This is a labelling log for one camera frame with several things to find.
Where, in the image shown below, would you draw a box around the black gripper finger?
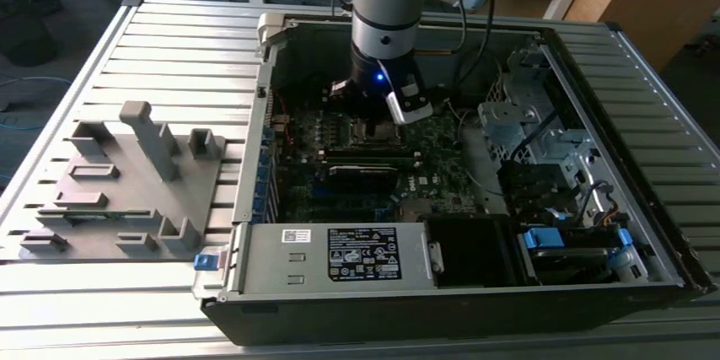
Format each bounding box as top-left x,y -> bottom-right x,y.
357,101 -> 396,139

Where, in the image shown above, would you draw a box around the metal socket cover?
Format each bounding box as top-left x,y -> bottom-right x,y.
348,117 -> 406,148

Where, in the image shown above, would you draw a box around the CPU socket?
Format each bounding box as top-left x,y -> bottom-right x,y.
345,117 -> 409,149

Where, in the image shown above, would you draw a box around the RAM slot black clips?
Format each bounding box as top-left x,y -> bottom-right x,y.
322,153 -> 417,162
324,145 -> 414,153

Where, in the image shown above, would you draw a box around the RAM slot white clips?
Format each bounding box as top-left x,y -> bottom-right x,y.
322,159 -> 422,167
322,149 -> 422,157

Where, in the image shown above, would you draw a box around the black expansion card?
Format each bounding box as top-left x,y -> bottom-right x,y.
328,163 -> 401,194

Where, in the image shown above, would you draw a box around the green motherboard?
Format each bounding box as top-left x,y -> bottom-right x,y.
268,81 -> 500,226

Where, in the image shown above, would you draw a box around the grey case latch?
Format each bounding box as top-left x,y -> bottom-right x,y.
256,13 -> 298,58

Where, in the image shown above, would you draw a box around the small chipset heatsink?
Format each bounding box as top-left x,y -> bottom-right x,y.
398,198 -> 436,221

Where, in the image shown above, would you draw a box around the silver drive cage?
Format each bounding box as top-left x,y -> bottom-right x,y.
476,46 -> 608,212

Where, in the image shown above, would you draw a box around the silver power supply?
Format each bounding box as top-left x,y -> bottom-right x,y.
221,220 -> 444,294

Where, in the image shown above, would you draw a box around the hard disk in blue carrier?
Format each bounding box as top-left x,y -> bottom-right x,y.
517,225 -> 617,287

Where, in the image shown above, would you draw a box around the grey parts rack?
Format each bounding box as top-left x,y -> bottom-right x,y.
16,99 -> 229,261

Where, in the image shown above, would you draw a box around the black PC case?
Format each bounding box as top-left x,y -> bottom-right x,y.
190,12 -> 720,347

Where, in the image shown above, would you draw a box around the blue disk carrier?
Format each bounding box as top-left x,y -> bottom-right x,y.
608,227 -> 642,283

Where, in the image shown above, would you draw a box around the green RAM stick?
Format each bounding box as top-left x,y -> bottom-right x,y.
61,211 -> 125,223

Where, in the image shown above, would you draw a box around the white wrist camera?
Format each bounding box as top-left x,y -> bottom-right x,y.
384,79 -> 436,126

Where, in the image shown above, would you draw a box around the thin grey wire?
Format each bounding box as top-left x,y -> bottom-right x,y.
454,107 -> 474,149

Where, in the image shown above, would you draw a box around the thin red wire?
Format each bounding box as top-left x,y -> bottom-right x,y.
277,90 -> 298,145

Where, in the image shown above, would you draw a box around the blue bracket clip row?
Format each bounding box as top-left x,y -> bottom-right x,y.
256,122 -> 277,224

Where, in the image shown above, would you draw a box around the white wire bundle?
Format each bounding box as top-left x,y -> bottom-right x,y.
486,62 -> 514,105

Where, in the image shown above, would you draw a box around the thin white wire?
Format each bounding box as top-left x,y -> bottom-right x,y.
464,165 -> 506,200

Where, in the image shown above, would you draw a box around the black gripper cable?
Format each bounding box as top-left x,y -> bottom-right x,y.
440,0 -> 472,51

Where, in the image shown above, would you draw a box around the thick black cable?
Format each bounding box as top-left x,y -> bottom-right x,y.
508,110 -> 558,167

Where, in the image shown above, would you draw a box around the coloured wire bundle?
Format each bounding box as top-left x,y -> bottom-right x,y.
573,179 -> 630,229

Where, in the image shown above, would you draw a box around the blue floor cable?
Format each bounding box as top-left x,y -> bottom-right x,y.
0,75 -> 76,132

